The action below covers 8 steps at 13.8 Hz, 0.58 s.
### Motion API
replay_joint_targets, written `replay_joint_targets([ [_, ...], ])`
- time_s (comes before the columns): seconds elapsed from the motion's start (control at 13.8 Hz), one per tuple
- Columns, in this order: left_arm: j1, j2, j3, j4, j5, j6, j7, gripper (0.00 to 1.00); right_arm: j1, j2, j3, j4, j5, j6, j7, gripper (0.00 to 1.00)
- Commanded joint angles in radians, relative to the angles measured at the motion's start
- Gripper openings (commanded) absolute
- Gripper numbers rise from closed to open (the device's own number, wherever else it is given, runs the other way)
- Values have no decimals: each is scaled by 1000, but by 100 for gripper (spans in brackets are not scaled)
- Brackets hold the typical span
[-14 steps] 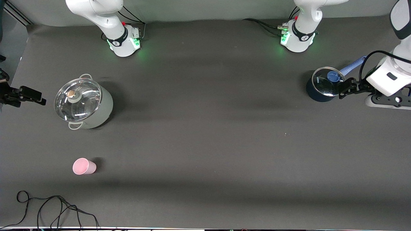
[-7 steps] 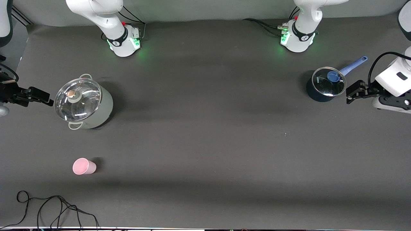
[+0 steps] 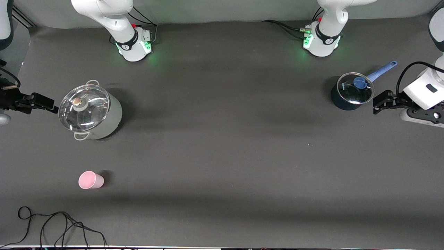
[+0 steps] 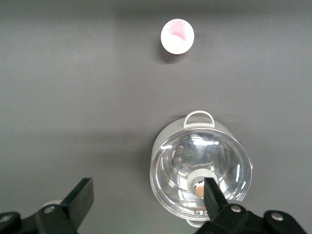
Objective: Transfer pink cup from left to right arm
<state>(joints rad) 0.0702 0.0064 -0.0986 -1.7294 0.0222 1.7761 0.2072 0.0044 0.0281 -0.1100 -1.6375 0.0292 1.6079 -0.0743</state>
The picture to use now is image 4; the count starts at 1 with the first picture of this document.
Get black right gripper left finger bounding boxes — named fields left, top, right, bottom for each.
left=0, top=177, right=95, bottom=234

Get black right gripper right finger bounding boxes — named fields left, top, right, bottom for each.
left=195, top=177, right=308, bottom=234

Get pink plastic cup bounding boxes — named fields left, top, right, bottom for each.
left=160, top=19, right=195, bottom=55

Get glass pot lid grey knob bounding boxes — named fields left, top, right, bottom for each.
left=150, top=129, right=252, bottom=218

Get grey-green cooking pot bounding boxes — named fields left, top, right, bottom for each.
left=149, top=111, right=253, bottom=229

